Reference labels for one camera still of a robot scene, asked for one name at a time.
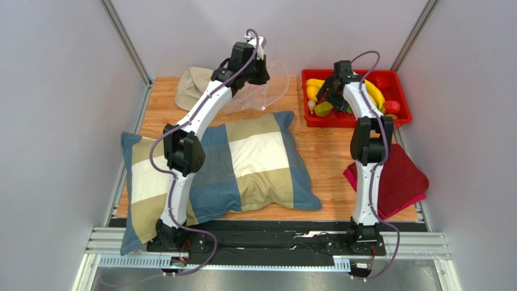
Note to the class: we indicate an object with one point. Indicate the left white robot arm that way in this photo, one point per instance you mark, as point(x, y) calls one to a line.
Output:
point(182, 147)

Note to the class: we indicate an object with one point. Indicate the yellow banana bunch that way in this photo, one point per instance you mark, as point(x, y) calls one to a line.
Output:
point(375, 95)

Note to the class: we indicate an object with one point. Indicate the folded red cloth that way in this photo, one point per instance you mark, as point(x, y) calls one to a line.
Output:
point(401, 184)

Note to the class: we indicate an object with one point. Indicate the yellow corn cob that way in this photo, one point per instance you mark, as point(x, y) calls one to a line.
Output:
point(315, 82)

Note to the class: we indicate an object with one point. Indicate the aluminium frame rail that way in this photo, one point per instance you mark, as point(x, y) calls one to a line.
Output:
point(416, 259)

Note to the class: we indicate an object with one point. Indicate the clear zip top bag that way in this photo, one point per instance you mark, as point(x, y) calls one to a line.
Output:
point(259, 97)

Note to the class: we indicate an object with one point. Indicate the garlic bulb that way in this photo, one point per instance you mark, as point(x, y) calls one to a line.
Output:
point(311, 105)

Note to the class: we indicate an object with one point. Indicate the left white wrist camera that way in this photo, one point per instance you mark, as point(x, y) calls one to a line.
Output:
point(257, 43)

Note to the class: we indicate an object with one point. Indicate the plaid pillow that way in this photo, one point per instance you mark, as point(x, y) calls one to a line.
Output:
point(249, 165)

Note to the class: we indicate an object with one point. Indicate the yellow lemon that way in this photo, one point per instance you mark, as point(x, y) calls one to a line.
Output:
point(312, 91)

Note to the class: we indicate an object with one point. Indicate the beige bucket hat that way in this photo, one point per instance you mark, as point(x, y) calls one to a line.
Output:
point(191, 87)

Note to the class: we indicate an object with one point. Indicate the red plastic tray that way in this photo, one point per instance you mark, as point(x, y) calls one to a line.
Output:
point(347, 120)

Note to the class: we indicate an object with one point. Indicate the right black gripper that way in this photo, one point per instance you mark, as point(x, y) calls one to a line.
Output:
point(330, 90)

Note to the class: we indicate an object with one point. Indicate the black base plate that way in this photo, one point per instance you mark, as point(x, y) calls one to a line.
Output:
point(257, 243)

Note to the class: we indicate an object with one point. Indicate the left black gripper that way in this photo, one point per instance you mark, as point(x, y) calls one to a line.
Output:
point(264, 76)

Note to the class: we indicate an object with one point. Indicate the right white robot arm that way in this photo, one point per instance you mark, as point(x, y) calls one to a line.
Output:
point(369, 148)

